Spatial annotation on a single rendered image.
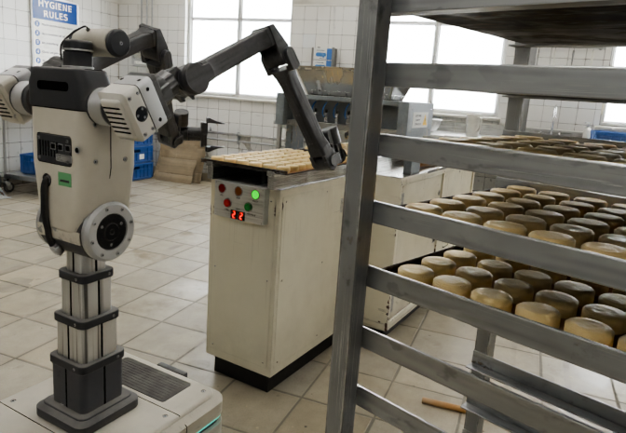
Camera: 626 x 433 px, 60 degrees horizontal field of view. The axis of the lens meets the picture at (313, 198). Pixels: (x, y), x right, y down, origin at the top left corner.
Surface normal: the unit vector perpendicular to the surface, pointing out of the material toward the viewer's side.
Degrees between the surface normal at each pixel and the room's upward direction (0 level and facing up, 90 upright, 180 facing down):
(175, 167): 67
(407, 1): 90
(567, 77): 90
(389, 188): 90
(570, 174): 90
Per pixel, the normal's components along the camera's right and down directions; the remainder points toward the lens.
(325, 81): -0.50, 0.54
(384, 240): -0.52, 0.13
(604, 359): -0.70, 0.10
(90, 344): 0.86, 0.15
